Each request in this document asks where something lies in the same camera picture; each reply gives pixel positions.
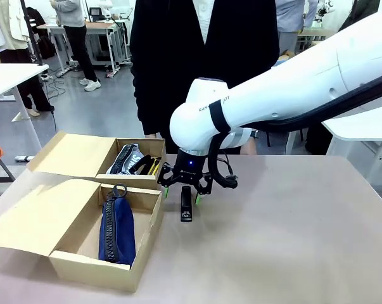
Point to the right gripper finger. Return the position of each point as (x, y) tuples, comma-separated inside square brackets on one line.
[(167, 177), (206, 185)]

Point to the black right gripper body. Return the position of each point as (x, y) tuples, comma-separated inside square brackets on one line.
[(190, 168)]

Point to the yellow utility knife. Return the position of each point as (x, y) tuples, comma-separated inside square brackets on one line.
[(153, 168)]

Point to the grey zipper pencil case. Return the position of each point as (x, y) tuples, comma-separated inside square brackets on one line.
[(125, 158)]

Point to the navy blue pencil case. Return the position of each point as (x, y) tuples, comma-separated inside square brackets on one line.
[(121, 228)]

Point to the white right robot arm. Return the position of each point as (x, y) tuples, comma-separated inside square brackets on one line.
[(289, 88)]

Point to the small cardboard box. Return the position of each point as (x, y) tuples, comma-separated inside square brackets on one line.
[(73, 155)]

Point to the large cardboard box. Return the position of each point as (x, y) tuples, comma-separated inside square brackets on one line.
[(26, 218)]

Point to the person's right hand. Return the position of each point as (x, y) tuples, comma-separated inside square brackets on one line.
[(150, 135)]

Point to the person's left hand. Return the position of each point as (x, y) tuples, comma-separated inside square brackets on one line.
[(249, 147)]

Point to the narrow black stapler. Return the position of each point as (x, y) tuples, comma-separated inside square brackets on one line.
[(186, 204)]

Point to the person in black cardigan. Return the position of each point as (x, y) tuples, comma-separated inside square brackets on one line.
[(168, 63)]

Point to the white power strip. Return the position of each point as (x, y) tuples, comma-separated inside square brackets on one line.
[(24, 158)]

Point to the background workbench desk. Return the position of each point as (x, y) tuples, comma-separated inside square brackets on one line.
[(105, 41)]

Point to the white side table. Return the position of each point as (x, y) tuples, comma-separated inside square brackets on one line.
[(10, 79), (361, 126)]

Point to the grey chair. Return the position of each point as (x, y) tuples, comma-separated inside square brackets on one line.
[(0, 171)]

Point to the person in grey top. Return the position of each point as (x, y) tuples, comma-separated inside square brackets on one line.
[(73, 31)]

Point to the person in blue-grey shirt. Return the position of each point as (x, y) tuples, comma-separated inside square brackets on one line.
[(290, 22)]

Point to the black tripod pole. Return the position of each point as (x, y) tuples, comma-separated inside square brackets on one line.
[(35, 41)]

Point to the person in white coat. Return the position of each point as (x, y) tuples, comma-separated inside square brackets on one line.
[(10, 31)]

